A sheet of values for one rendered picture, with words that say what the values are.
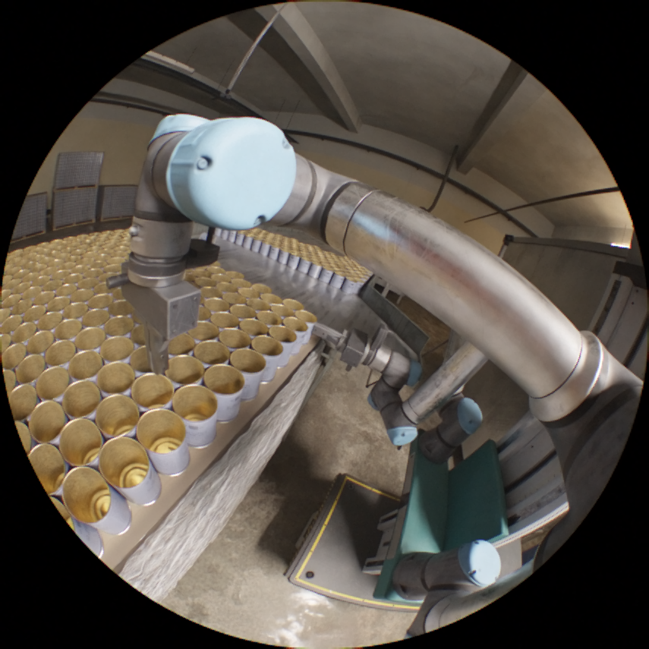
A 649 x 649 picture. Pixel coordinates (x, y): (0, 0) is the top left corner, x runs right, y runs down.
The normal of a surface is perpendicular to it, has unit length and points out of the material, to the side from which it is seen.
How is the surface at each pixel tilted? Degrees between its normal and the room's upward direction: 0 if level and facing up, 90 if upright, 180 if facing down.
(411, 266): 110
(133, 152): 90
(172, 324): 90
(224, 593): 0
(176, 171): 99
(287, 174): 89
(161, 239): 89
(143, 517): 2
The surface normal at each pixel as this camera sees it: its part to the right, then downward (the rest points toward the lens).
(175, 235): 0.86, 0.47
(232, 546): 0.34, -0.82
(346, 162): -0.32, 0.35
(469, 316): -0.66, 0.49
